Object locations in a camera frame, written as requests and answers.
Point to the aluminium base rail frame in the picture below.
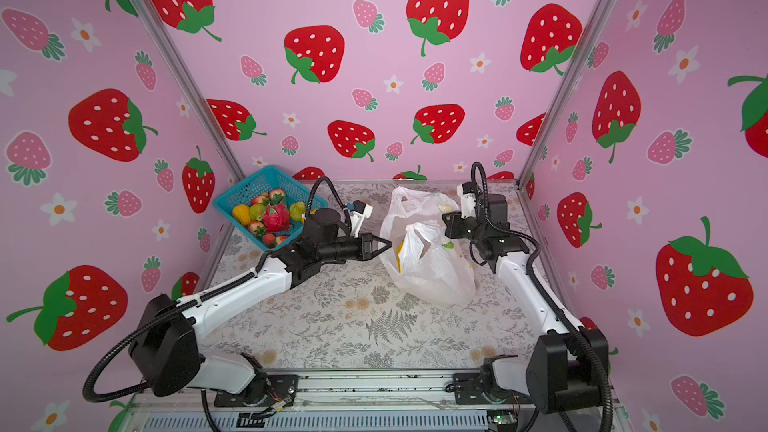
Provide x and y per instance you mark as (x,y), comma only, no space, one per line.
(360,400)

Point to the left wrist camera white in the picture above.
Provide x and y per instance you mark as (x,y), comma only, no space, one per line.
(359,211)

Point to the small red fake strawberry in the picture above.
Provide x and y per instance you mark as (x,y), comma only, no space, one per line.
(257,228)

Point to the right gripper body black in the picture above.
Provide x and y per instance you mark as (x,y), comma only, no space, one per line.
(464,228)

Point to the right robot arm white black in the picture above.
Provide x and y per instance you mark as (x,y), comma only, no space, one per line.
(568,366)

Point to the yellow fake lemon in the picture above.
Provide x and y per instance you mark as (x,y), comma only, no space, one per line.
(241,213)

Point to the white lemon print plastic bag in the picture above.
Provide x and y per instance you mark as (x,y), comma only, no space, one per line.
(439,273)

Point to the pink fake dragon fruit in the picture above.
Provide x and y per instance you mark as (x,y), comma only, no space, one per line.
(277,218)

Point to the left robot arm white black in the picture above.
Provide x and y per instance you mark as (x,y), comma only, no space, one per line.
(165,346)

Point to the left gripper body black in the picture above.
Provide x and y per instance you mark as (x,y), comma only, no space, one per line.
(348,249)

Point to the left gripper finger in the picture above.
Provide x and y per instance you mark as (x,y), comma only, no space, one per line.
(385,242)
(375,253)

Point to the teal plastic mesh basket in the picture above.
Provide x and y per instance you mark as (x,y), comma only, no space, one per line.
(265,181)

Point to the yellow fake banana bunch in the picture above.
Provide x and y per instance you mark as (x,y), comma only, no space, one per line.
(404,256)

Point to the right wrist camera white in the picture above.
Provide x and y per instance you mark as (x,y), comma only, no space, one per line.
(467,193)

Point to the green fake lime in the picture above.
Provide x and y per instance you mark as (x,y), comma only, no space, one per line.
(257,211)

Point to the green fake pear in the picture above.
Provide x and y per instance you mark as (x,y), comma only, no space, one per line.
(298,212)

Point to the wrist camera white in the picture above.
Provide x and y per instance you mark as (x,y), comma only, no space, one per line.
(467,193)
(359,211)

